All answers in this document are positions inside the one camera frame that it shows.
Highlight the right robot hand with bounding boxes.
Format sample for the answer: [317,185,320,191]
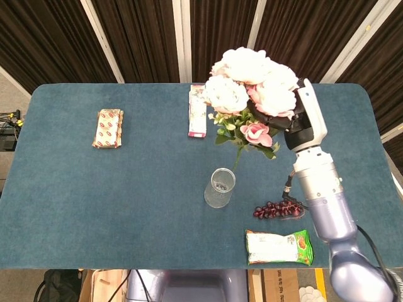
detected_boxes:
[246,77,327,154]

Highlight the pink artificial flower bouquet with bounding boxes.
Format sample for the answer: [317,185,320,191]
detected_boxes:
[201,47,300,173]

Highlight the clear glass cup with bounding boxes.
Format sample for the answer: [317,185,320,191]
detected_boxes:
[203,168,237,209]

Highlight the dark red artificial grapes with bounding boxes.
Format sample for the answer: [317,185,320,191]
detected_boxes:
[253,200,307,220]

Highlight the pink floral paper box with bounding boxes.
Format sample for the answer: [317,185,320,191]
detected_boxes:
[188,84,209,138]

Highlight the green and white snack bag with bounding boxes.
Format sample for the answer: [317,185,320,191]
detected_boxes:
[245,229,315,267]

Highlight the brown cardboard box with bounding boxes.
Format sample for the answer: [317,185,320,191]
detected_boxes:
[247,269,300,302]

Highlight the dark brown curtain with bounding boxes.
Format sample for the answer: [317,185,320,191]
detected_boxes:
[0,0,403,164]

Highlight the blue felt table mat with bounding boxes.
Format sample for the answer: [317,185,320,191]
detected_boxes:
[0,82,403,271]

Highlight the gold red wrapped snack pack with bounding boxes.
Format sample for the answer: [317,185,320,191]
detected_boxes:
[91,108,124,150]

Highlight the purple robot torso base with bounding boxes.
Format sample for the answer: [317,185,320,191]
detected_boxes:
[125,269,249,302]

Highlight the plywood board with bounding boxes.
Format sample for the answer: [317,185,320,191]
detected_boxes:
[78,269,128,302]

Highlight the black backpack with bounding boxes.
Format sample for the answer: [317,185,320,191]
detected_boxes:
[33,269,85,302]

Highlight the white metal frame post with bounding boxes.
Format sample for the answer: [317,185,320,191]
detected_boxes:
[245,0,268,51]
[172,0,193,84]
[79,0,125,84]
[319,0,395,84]

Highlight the black equipment with cables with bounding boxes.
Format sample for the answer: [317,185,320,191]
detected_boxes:
[0,108,25,152]

